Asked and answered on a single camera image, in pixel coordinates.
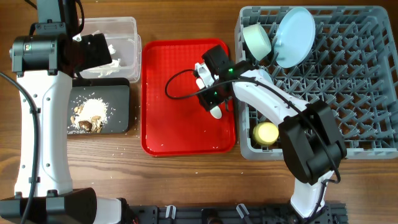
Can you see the food scraps and rice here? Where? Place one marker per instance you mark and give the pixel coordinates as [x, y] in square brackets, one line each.
[89, 115]

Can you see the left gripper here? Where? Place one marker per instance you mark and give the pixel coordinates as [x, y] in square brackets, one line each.
[97, 51]

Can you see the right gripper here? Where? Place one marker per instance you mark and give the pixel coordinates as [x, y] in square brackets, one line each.
[206, 99]

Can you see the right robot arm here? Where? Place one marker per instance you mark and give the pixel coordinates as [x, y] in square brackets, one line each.
[312, 144]

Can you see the black plastic tray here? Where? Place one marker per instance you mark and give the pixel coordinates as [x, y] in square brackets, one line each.
[116, 91]

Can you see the green bowl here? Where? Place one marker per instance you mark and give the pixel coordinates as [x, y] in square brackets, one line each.
[257, 41]

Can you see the light blue plate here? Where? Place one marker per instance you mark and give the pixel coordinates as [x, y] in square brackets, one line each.
[295, 37]

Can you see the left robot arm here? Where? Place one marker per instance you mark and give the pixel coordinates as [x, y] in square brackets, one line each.
[45, 62]

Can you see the white plastic spoon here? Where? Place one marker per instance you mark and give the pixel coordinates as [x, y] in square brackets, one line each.
[216, 111]

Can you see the clear plastic bin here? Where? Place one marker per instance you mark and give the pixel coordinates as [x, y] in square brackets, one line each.
[122, 33]

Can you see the grey dishwasher rack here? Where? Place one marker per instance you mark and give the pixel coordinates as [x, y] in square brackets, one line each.
[352, 66]

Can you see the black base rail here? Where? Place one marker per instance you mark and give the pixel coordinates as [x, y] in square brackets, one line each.
[331, 213]

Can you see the yellow cup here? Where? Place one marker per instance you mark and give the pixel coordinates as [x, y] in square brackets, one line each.
[265, 133]

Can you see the white napkin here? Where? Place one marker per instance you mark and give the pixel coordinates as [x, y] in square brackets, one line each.
[110, 68]

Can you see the red serving tray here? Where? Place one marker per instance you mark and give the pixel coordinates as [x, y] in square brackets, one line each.
[180, 127]

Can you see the light blue bowl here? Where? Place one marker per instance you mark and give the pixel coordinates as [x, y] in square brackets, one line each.
[265, 76]

